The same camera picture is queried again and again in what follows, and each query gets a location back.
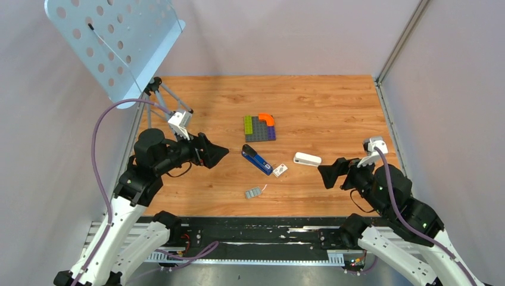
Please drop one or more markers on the white staple box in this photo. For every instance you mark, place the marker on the white staple box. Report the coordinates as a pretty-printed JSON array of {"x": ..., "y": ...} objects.
[{"x": 280, "y": 170}]

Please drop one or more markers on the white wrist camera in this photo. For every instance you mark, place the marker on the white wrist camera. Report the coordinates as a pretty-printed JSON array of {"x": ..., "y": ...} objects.
[
  {"x": 179, "y": 121},
  {"x": 371, "y": 146}
]

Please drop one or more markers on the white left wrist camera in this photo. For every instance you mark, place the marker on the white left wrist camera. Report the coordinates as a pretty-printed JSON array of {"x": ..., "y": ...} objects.
[{"x": 179, "y": 121}]

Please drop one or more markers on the light blue music stand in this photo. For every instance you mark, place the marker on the light blue music stand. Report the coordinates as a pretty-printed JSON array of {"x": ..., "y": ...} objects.
[{"x": 121, "y": 43}]

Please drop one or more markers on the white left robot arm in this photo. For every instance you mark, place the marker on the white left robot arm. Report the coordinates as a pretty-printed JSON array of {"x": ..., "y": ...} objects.
[{"x": 106, "y": 261}]

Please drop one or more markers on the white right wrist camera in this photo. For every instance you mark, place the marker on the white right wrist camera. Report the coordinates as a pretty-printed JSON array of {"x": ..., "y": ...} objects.
[{"x": 371, "y": 146}]

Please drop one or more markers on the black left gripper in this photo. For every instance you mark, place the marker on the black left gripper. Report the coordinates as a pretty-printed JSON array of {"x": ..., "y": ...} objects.
[{"x": 203, "y": 152}]

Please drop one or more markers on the grey staple tray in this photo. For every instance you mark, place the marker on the grey staple tray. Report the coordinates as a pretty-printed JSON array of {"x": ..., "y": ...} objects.
[{"x": 253, "y": 192}]

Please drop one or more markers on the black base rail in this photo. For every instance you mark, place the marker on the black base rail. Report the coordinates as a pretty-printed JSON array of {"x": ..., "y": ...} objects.
[{"x": 278, "y": 239}]

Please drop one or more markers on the blue black stapler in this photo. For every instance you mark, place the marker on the blue black stapler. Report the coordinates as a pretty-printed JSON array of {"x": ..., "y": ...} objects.
[{"x": 254, "y": 158}]

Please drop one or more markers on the orange curved brick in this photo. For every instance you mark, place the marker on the orange curved brick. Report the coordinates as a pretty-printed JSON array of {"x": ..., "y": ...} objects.
[{"x": 267, "y": 118}]

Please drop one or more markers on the grey building baseplate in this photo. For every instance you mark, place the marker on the grey building baseplate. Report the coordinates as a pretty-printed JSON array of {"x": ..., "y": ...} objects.
[{"x": 259, "y": 131}]

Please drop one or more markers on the blue building brick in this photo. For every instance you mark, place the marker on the blue building brick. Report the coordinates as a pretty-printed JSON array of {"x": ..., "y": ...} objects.
[{"x": 271, "y": 133}]

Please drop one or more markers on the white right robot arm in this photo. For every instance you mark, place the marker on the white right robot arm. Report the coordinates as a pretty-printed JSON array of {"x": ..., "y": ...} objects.
[{"x": 388, "y": 191}]

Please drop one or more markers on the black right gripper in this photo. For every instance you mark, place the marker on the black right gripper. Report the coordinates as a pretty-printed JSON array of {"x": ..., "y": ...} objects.
[{"x": 329, "y": 173}]

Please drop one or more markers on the white stapler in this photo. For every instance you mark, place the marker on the white stapler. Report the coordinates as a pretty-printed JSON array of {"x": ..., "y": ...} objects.
[{"x": 307, "y": 159}]

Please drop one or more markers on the green building brick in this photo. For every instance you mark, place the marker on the green building brick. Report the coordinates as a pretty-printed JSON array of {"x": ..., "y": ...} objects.
[{"x": 248, "y": 125}]

